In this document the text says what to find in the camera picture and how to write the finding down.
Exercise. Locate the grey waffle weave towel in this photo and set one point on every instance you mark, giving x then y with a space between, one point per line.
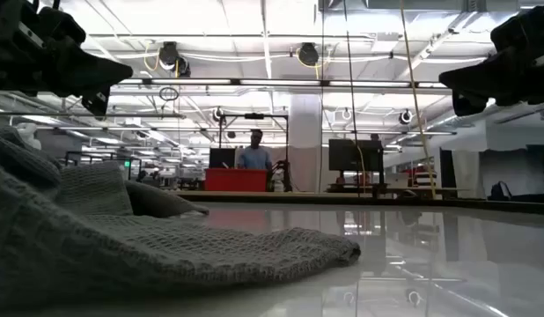
122 246

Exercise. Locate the small black monitor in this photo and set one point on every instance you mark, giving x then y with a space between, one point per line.
222 157

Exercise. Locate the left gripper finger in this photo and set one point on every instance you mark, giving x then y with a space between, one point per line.
87 70
97 103

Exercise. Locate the person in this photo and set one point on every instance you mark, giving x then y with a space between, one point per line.
254 158

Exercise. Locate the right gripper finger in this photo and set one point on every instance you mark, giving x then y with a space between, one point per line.
487 75
469 105

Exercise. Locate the large black monitor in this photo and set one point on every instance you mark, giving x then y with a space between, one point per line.
351 155

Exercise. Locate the small black robot arm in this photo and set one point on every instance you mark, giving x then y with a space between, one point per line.
281 174

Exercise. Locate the black gantry frame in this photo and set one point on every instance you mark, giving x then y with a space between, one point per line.
254 115

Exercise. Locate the black metal rack frame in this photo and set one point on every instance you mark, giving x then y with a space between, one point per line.
100 152

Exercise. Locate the white building column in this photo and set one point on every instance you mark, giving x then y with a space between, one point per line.
305 132

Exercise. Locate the black backpack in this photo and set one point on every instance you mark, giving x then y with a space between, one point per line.
501 192

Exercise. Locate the red plastic bin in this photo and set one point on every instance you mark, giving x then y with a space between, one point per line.
236 180

